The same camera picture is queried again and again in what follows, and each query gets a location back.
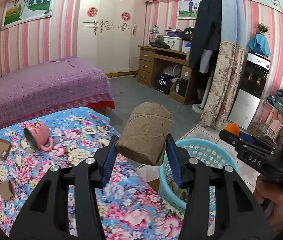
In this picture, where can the teal plastic basket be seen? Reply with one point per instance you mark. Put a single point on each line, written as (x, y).
(191, 168)

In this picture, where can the floral blue bed cover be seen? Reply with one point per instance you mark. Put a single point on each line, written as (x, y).
(129, 208)

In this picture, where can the orange peel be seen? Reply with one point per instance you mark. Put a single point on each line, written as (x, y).
(233, 128)

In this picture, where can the person's right hand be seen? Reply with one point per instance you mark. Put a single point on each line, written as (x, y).
(265, 190)

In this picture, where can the wooden desk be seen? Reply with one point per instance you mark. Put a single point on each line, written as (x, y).
(168, 71)

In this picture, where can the hanging black garment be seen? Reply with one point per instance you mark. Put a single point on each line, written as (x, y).
(206, 39)

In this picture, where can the desk lamp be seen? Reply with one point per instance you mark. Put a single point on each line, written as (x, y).
(153, 32)

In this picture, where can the floral door curtain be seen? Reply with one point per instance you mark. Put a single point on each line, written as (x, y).
(226, 78)

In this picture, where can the water dispenser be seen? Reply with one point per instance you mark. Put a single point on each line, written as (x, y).
(250, 92)

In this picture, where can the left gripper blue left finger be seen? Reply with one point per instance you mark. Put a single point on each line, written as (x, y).
(107, 164)

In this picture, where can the pink metal mug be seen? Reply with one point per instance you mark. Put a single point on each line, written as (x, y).
(38, 137)

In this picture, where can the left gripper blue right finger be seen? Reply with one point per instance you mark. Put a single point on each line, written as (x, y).
(238, 214)

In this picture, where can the white storage box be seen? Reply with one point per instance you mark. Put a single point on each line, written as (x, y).
(174, 43)

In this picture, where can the purple dotted bed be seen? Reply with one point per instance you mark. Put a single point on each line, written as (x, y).
(50, 87)

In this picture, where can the framed couple photo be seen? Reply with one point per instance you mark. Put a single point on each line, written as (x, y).
(188, 9)

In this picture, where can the framed wedding photo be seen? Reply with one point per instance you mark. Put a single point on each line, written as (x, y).
(21, 11)

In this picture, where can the white wardrobe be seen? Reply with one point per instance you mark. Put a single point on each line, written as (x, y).
(110, 33)

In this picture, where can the brown cardboard roll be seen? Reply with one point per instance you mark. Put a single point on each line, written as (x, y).
(144, 138)

